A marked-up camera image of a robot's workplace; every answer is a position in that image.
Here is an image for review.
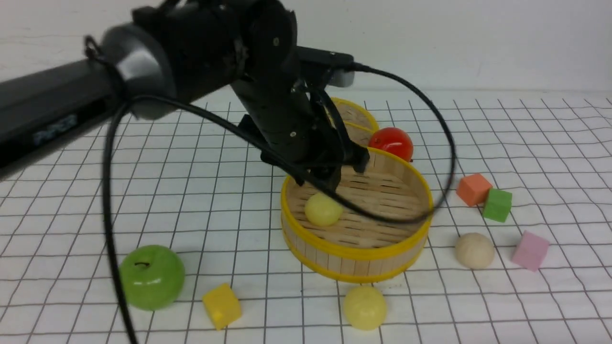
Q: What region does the beige bun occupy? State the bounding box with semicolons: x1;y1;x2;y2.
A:
454;233;495;269

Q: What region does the woven bamboo steamer lid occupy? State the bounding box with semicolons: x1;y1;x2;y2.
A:
331;97;380;147

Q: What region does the white grid tablecloth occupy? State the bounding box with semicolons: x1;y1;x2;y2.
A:
0;91;612;344

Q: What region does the pink cube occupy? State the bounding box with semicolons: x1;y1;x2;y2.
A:
511;231;549;272

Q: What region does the yellow bun front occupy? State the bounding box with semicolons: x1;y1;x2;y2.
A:
343;285;388;331

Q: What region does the bamboo steamer tray yellow rim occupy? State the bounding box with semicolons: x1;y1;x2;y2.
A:
280;148;434;283

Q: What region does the green cube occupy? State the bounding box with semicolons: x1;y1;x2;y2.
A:
481;189;513;223

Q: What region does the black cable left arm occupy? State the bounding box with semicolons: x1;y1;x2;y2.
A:
101;64;457;344

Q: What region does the yellow bun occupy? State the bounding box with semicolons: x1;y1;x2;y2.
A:
343;285;388;331
304;193;344;227

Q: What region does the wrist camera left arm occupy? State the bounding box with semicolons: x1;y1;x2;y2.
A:
297;46;355;88

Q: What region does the green apple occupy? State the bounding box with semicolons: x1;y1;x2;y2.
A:
120;245;186;311

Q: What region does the red tomato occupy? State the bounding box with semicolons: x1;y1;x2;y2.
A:
369;127;415;162

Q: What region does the yellow cube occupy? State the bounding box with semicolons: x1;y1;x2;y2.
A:
202;283;242;331

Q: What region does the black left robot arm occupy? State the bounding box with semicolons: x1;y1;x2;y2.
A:
0;0;369;189

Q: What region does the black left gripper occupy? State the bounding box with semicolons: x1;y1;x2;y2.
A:
231;80;370;191

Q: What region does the orange cube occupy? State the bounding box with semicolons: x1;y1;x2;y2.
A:
456;173;492;207

